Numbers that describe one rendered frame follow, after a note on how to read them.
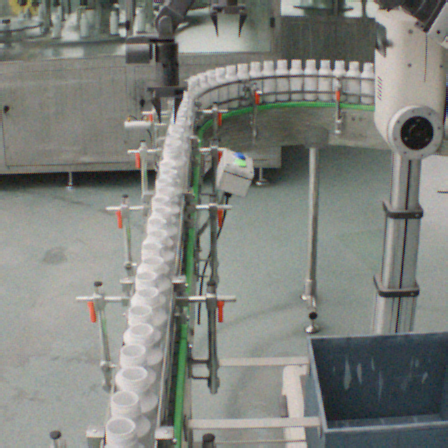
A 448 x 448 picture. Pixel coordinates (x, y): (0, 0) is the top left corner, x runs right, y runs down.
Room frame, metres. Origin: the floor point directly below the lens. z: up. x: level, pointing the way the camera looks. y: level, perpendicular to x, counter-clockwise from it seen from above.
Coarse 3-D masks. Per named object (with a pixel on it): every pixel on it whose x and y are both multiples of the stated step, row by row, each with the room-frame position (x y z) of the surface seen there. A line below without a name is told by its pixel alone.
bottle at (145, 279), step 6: (138, 276) 1.16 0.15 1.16; (144, 276) 1.17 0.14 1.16; (150, 276) 1.17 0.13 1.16; (156, 276) 1.15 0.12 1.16; (138, 282) 1.14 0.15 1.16; (144, 282) 1.14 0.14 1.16; (150, 282) 1.14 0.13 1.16; (156, 282) 1.15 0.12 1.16; (138, 288) 1.15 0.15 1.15; (156, 288) 1.15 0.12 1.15; (132, 300) 1.15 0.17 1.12; (162, 300) 1.15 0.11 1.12; (162, 306) 1.14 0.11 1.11
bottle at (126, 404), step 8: (120, 392) 0.81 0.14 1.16; (128, 392) 0.82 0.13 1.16; (112, 400) 0.80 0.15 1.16; (120, 400) 0.81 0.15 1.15; (128, 400) 0.82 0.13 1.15; (136, 400) 0.81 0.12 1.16; (112, 408) 0.79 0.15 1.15; (120, 408) 0.78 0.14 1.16; (128, 408) 0.78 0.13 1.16; (136, 408) 0.79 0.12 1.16; (120, 416) 0.78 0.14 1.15; (128, 416) 0.78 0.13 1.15; (136, 416) 0.79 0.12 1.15; (144, 416) 0.82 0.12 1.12; (136, 424) 0.79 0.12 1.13; (144, 424) 0.80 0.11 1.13; (144, 432) 0.78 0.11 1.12; (144, 440) 0.78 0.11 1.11
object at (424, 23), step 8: (408, 0) 1.80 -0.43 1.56; (416, 0) 1.79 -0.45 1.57; (424, 0) 1.79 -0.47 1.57; (432, 0) 1.79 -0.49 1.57; (440, 0) 1.78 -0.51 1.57; (408, 8) 1.81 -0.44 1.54; (416, 8) 1.80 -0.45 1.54; (424, 8) 1.79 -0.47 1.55; (432, 8) 1.78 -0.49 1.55; (440, 8) 1.78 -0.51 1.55; (416, 16) 1.81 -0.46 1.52; (424, 16) 1.79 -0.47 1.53; (432, 16) 1.78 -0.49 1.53; (416, 24) 1.86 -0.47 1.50; (424, 24) 1.79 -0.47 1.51; (432, 24) 1.78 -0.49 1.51
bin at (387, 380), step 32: (320, 352) 1.31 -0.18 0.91; (352, 352) 1.31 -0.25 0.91; (384, 352) 1.31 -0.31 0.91; (416, 352) 1.31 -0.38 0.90; (320, 384) 1.31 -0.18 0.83; (352, 384) 1.31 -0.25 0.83; (384, 384) 1.31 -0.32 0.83; (416, 384) 1.31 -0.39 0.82; (320, 416) 1.05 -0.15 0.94; (352, 416) 1.31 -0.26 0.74; (384, 416) 1.31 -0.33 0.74; (416, 416) 1.31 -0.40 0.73
